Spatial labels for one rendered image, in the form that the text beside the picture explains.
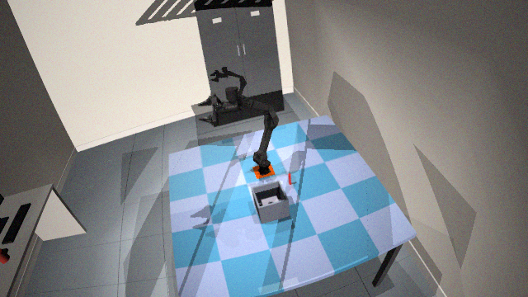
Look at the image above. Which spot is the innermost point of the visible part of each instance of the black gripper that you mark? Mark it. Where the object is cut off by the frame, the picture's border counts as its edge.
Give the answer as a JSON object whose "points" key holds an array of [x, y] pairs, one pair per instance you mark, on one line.
{"points": [[214, 118]]}

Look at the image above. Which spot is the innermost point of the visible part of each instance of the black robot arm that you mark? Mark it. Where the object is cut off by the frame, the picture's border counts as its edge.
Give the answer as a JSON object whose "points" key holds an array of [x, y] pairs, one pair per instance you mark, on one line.
{"points": [[234, 101]]}

